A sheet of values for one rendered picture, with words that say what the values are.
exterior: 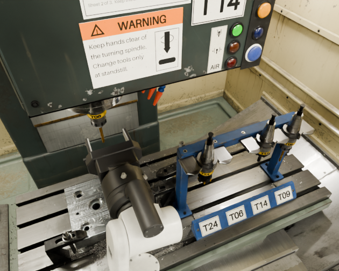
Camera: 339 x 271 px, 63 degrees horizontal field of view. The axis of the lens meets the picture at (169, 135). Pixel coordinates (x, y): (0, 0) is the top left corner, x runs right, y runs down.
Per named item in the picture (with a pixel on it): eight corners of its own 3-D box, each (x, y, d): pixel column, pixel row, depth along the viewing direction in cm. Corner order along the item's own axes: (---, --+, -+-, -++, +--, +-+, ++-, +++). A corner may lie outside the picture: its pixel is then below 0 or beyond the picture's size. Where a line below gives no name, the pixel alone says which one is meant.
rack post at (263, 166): (283, 178, 120) (307, 127, 99) (273, 182, 118) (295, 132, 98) (269, 162, 127) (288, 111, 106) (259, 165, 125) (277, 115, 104)
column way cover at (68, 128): (142, 128, 143) (133, 30, 107) (45, 156, 129) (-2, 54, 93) (139, 122, 146) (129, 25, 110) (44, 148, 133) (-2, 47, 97)
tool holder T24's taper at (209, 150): (211, 151, 87) (213, 135, 83) (217, 161, 84) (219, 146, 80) (197, 154, 86) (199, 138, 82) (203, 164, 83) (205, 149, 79)
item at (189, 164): (204, 172, 83) (204, 171, 83) (188, 178, 82) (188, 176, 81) (193, 156, 88) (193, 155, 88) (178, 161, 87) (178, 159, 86)
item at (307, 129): (317, 132, 96) (317, 130, 95) (304, 136, 94) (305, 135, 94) (302, 120, 100) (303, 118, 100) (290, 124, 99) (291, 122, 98)
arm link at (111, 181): (138, 129, 60) (158, 169, 52) (141, 159, 66) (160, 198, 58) (78, 146, 56) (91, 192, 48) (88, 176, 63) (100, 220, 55)
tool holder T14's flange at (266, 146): (264, 134, 96) (266, 129, 95) (277, 145, 93) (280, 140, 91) (251, 141, 94) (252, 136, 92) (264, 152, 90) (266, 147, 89)
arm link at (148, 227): (154, 202, 59) (176, 251, 51) (104, 214, 54) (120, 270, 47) (164, 165, 52) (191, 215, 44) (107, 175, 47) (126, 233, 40)
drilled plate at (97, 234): (157, 219, 102) (157, 211, 98) (77, 249, 94) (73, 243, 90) (137, 172, 117) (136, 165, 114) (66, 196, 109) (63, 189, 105)
